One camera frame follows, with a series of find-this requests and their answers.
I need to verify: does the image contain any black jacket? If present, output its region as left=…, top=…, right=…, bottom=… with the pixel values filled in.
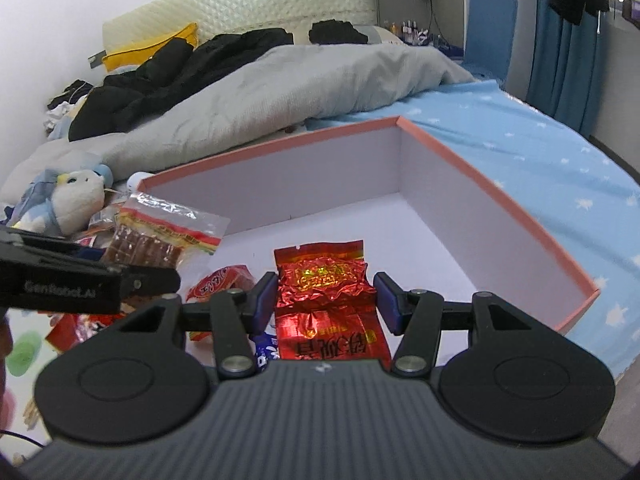
left=68, top=27, right=296, bottom=142

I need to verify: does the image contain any black garment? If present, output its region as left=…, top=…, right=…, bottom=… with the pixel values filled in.
left=308, top=19, right=370, bottom=46

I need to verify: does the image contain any yellow pillow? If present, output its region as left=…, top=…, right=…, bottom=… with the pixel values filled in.
left=101, top=22, right=200, bottom=73

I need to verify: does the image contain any cream quilted headboard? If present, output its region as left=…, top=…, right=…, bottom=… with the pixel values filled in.
left=102, top=0, right=378, bottom=53

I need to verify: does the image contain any pile of clothes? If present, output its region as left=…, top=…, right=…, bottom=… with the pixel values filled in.
left=46, top=79, right=96, bottom=131

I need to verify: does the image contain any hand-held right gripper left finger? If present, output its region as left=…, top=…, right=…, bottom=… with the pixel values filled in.
left=95, top=271, right=279, bottom=380

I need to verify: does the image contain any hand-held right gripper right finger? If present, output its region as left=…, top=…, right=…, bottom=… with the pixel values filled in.
left=373, top=271, right=556, bottom=380

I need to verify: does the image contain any blue snack packet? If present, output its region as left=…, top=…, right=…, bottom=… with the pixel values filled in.
left=249, top=322, right=281, bottom=373

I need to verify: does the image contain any small red snack packet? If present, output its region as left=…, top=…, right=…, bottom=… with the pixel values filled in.
left=45, top=312, right=126, bottom=356

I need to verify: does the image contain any blue star bed sheet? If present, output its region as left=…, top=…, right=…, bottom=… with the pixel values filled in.
left=305, top=62, right=640, bottom=376

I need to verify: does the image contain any blue chair back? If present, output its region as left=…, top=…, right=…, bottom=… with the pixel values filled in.
left=462, top=0, right=519, bottom=93

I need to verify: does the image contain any black cable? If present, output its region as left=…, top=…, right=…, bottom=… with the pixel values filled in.
left=0, top=430, right=51, bottom=448

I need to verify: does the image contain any clear brown snack packet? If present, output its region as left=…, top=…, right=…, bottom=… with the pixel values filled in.
left=87, top=204, right=123, bottom=233

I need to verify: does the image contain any plush penguin toy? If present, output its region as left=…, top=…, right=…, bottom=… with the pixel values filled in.
left=10, top=162, right=113, bottom=236

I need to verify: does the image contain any red foil snack packet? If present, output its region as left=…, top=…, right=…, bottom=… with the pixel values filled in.
left=273, top=240, right=392, bottom=362

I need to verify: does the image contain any row of cosmetic bottles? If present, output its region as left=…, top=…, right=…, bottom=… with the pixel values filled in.
left=385, top=19, right=463, bottom=56

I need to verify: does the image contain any blue printed plastic bag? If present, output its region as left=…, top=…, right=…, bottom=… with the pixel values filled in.
left=5, top=167, right=58, bottom=226

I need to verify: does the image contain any grey blanket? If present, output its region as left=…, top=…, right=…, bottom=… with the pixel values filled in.
left=0, top=42, right=476, bottom=201

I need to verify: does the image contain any clear dried tofu packet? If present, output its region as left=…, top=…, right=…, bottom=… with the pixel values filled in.
left=102, top=191, right=232, bottom=268

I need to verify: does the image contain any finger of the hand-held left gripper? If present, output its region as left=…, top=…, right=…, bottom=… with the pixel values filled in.
left=120, top=264, right=182, bottom=306

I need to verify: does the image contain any blue curtain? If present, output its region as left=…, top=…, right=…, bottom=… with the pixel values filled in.
left=525, top=0, right=618, bottom=133

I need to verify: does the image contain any fruit print mat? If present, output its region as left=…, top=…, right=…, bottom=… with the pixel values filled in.
left=0, top=185, right=136, bottom=461

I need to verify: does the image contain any pink cardboard box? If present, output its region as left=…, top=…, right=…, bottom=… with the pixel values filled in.
left=137, top=116, right=601, bottom=361

